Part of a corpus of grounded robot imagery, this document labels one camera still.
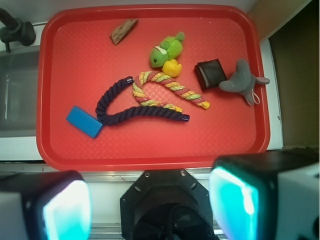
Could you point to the blue rectangular block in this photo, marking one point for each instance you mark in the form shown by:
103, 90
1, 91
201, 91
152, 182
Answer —
84, 122

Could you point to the grey faucet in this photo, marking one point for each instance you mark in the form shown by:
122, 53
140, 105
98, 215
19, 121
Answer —
15, 30

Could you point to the grey sink basin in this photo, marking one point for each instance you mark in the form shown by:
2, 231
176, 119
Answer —
18, 94

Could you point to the brown wood piece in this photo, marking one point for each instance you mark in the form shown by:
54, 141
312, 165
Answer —
121, 31

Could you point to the grey plush seal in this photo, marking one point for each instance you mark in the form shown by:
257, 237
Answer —
243, 82

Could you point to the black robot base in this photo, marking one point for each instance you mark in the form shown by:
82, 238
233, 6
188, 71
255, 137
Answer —
166, 205

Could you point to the cardboard box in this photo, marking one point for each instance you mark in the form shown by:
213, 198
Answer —
296, 48

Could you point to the yellow rubber duck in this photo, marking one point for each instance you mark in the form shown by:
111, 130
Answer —
172, 68

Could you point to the red plastic tray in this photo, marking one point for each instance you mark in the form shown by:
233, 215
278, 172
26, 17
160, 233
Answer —
78, 62

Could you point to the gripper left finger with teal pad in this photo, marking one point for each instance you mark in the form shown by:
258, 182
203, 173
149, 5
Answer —
45, 206

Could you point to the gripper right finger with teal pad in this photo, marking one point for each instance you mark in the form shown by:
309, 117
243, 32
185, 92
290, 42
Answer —
273, 195

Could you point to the green plush fish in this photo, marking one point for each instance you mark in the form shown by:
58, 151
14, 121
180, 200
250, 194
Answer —
169, 48

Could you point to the dark brown block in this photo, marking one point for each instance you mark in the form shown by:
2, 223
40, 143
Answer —
209, 74

